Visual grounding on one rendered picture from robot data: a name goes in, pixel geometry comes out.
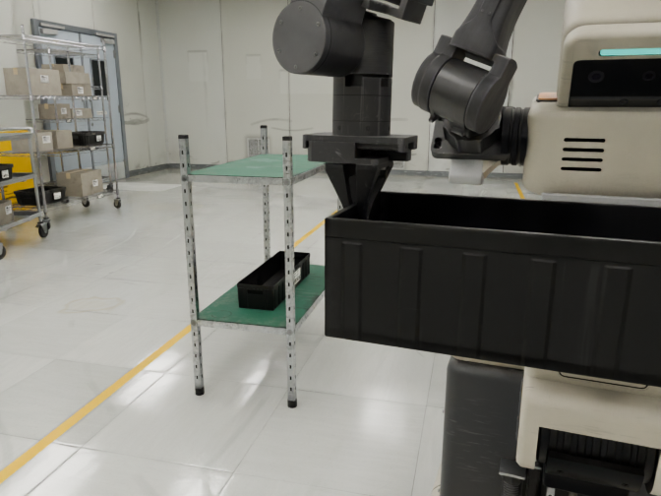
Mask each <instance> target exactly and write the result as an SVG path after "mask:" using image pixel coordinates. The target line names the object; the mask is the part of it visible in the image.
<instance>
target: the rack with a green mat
mask: <svg viewBox="0 0 661 496"><path fill-rule="evenodd" d="M178 143H179V157H180V172H181V186H182V201H183V216H184V230H185V245H186V260H187V275H188V289H189V304H190V319H191V334H192V349H193V363H194V378H195V395H196V396H201V395H203V394H204V393H205V386H204V372H203V357H202V341H201V327H211V328H221V329H229V330H239V331H249V332H259V333H268V334H278V335H286V343H287V390H288V399H287V406H288V407H290V408H294V407H296V406H297V395H296V337H295V333H296V332H297V331H298V329H299V328H300V327H301V326H302V324H303V323H304V322H305V321H306V319H307V318H308V317H309V315H310V314H311V313H312V312H313V310H314V309H315V308H316V306H317V305H318V304H319V303H320V301H321V300H322V299H323V298H324V296H325V266H323V265H310V273H309V274H308V275H307V276H306V277H305V278H304V279H303V280H302V281H301V282H300V283H299V284H298V285H297V286H296V287H295V277H294V219H293V184H295V183H298V182H300V181H302V180H304V179H306V178H309V177H311V176H313V175H315V174H317V173H319V172H322V171H324V170H325V163H327V162H316V161H308V155H293V154H292V136H283V137H282V155H274V154H268V126H267V125H261V154H260V155H255V156H251V157H247V158H243V159H239V160H235V161H230V162H227V163H223V164H219V165H215V166H211V167H207V168H203V169H199V170H195V171H191V167H190V152H189V136H188V135H178ZM191 182H205V183H230V184H257V185H262V190H263V223H264V255H265V261H267V260H268V259H269V258H270V195H269V185H283V204H284V250H285V296H286V298H285V299H284V300H283V301H282V302H281V303H280V304H279V305H278V306H277V307H276V308H275V309H274V310H273V311H271V310H260V309H249V308H240V307H239V301H238V287H237V284H235V285H234V286H233V287H231V288H230V289H229V290H227V291H226V292H225V293H223V294H222V295H221V296H220V297H218V299H217V300H215V301H214V302H213V303H211V304H210V305H209V306H207V307H206V308H205V309H203V310H202V311H201V312H200V309H199V293H198V278H197V262H196V246H195V230H194V215H193V199H192V183H191Z"/></svg>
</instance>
